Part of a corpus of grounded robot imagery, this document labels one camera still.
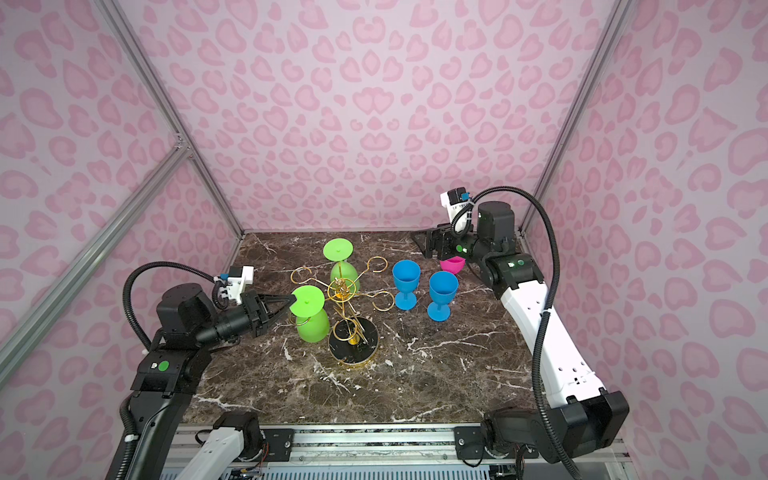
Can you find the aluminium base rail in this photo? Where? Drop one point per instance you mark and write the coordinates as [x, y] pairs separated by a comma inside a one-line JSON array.
[[241, 449]]

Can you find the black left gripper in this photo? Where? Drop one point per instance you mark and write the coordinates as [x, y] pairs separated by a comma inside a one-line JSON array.
[[256, 312]]

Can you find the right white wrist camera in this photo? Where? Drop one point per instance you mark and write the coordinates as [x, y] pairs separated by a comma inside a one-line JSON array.
[[454, 201]]

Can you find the green wine glass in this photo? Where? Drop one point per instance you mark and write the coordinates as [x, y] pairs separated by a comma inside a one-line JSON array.
[[343, 273], [312, 320]]

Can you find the magenta wine glass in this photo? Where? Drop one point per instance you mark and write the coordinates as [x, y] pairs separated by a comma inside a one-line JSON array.
[[453, 265]]

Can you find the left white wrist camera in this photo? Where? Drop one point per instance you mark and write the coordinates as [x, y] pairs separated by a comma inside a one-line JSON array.
[[230, 287]]

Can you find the aluminium frame post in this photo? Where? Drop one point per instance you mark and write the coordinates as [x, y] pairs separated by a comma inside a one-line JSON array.
[[39, 320]]

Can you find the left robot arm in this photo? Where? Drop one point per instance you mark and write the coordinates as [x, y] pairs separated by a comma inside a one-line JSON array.
[[168, 376]]

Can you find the blue wine glass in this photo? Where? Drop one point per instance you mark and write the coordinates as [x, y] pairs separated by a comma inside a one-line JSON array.
[[443, 287], [406, 276]]

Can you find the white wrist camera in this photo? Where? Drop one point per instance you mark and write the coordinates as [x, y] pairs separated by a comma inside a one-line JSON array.
[[230, 287], [454, 201]]

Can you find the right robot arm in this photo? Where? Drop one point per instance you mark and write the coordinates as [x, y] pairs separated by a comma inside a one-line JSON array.
[[574, 413]]

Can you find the gold wire glass rack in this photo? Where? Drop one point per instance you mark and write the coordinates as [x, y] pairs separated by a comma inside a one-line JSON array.
[[353, 339]]

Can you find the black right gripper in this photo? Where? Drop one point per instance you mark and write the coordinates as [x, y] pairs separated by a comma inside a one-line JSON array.
[[447, 234]]

